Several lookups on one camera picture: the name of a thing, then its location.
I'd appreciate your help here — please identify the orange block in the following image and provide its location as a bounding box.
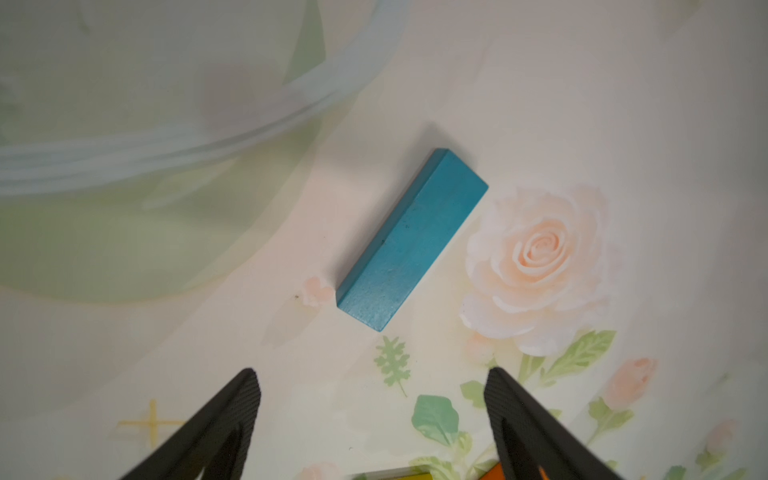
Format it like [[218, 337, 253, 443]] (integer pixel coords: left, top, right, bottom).
[[479, 463, 549, 480]]

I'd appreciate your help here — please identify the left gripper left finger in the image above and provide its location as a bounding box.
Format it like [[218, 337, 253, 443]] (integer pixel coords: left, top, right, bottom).
[[123, 368, 261, 480]]

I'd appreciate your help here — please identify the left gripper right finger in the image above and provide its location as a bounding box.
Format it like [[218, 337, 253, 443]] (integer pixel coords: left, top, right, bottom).
[[483, 367, 620, 480]]

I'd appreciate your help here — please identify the teal block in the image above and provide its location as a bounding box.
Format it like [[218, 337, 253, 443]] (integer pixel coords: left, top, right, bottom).
[[336, 148, 488, 332]]

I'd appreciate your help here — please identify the long yellow block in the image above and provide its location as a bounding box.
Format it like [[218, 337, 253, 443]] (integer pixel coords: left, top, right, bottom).
[[354, 470, 433, 480]]

